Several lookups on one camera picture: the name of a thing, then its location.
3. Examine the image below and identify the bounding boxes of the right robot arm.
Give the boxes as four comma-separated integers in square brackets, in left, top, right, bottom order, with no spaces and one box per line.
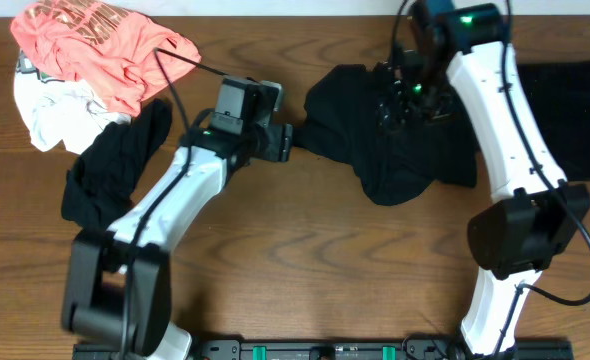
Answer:
[377,1,590,359]

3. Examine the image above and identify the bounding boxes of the white printed shirt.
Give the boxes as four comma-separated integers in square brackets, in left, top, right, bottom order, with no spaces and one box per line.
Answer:
[13,52,131,154]

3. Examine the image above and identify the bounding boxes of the black t-shirt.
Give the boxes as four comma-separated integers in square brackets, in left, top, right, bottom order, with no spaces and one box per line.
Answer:
[293,64,477,206]

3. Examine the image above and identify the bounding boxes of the left black cable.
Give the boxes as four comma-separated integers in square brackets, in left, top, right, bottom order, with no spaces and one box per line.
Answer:
[119,47,261,360]

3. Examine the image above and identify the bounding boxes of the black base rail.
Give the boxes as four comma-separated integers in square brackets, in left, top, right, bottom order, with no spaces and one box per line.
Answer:
[72,339,575,360]

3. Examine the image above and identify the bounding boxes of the black cable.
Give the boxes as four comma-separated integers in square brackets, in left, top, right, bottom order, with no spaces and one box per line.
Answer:
[389,0,590,356]
[119,47,261,360]

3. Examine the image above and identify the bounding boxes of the coral pink printed shirt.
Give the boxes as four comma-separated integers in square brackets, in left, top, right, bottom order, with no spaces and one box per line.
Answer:
[10,0,201,117]

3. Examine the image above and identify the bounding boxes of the black fabric storage container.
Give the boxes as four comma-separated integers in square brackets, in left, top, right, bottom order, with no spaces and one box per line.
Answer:
[518,61,590,181]

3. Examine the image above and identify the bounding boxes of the right black cable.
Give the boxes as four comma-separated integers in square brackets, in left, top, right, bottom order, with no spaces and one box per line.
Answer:
[389,0,590,356]

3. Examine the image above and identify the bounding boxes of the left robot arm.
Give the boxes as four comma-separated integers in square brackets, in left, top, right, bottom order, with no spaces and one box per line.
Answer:
[61,75,293,359]

